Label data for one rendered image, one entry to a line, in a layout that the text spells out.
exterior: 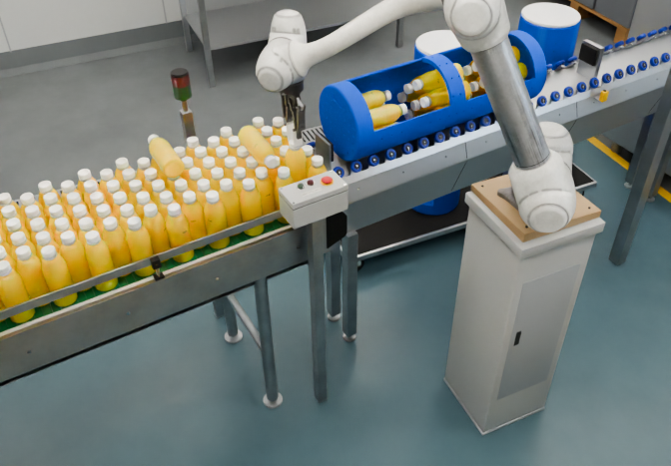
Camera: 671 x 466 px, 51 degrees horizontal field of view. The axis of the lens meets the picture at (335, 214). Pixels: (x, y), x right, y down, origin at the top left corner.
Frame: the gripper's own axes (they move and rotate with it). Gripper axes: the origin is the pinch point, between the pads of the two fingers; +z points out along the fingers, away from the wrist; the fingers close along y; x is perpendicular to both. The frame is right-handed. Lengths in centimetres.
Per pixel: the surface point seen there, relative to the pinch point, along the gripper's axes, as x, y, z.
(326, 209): 0.8, -21.1, 16.2
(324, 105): -23.6, 22.5, 7.6
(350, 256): -24, 4, 68
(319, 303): 3, -18, 61
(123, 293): 66, -10, 30
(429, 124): -54, -1, 13
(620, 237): -164, -20, 104
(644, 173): -164, -21, 64
